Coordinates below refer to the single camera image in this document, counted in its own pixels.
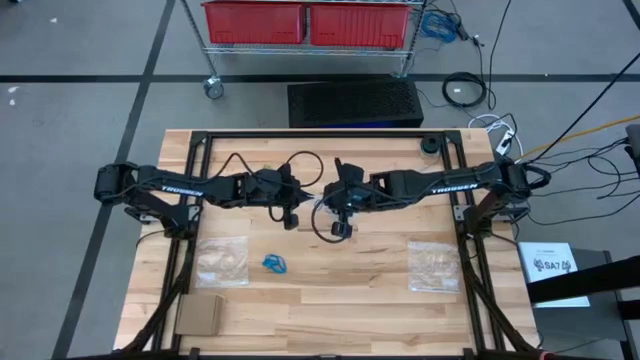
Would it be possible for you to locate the white cable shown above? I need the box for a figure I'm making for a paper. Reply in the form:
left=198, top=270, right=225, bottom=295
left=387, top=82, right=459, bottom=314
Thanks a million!
left=467, top=113, right=525, bottom=157

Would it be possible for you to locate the black left camera cable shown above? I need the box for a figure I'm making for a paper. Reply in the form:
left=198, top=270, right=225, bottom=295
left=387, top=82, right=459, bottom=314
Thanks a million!
left=214, top=149, right=325, bottom=190

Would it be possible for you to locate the white power strip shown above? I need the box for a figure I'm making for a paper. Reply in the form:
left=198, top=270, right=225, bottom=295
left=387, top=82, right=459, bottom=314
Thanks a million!
left=494, top=128, right=516, bottom=156

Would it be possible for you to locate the blue cable coil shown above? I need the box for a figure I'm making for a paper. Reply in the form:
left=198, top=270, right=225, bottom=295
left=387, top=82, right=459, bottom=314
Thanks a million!
left=419, top=9, right=462, bottom=44

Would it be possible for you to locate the yellow floor cable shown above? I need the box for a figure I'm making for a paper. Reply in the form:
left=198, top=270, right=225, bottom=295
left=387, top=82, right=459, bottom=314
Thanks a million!
left=514, top=114, right=640, bottom=162

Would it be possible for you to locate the grey side table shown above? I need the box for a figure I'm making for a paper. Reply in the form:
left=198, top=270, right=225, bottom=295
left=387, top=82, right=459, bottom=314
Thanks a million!
left=527, top=248, right=632, bottom=360

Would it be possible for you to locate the wide blue rubber band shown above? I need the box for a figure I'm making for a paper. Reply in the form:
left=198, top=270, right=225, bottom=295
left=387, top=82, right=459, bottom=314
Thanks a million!
left=261, top=253, right=289, bottom=276

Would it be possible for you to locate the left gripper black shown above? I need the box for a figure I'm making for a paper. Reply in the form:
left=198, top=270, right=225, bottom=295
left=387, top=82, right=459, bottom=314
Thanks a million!
left=249, top=162, right=316, bottom=214

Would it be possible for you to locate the black bar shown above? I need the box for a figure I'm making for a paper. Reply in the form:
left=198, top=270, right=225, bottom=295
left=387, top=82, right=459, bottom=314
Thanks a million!
left=527, top=254, right=640, bottom=305

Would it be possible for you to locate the black camera cable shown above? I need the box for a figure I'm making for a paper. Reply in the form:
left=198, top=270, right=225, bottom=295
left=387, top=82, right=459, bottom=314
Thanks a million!
left=214, top=149, right=325, bottom=190
left=310, top=187, right=347, bottom=245

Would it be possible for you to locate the black right camera cable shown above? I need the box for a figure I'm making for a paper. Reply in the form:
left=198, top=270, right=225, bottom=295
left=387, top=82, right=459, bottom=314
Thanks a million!
left=310, top=187, right=347, bottom=245

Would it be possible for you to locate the red plastic storage bin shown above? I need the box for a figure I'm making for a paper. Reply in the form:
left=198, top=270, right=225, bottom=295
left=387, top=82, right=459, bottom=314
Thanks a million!
left=308, top=2, right=412, bottom=50
left=201, top=0, right=307, bottom=45

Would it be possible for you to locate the black cable coil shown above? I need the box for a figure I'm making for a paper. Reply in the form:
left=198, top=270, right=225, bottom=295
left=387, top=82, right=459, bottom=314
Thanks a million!
left=442, top=71, right=489, bottom=110

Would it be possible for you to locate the thick black cable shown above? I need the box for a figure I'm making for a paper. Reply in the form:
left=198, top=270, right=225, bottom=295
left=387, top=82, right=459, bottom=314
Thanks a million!
left=527, top=64, right=640, bottom=165

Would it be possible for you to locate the thin black hanging cable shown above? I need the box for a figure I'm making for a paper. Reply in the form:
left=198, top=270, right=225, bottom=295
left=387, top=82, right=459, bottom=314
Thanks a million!
left=487, top=0, right=514, bottom=111

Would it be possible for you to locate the white SA7 booklet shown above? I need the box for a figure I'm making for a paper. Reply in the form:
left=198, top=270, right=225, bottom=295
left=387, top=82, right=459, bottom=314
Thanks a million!
left=518, top=242, right=592, bottom=309

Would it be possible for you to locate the black perforated case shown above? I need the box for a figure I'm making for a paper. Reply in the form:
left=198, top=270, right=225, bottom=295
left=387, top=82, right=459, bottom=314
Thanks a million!
left=287, top=78, right=425, bottom=129

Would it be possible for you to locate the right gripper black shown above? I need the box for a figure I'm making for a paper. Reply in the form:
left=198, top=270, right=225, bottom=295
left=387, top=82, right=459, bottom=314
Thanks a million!
left=322, top=159, right=374, bottom=224

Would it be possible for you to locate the brown cardboard box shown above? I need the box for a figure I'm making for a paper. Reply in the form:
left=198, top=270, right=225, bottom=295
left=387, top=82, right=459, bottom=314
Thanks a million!
left=174, top=293, right=225, bottom=337

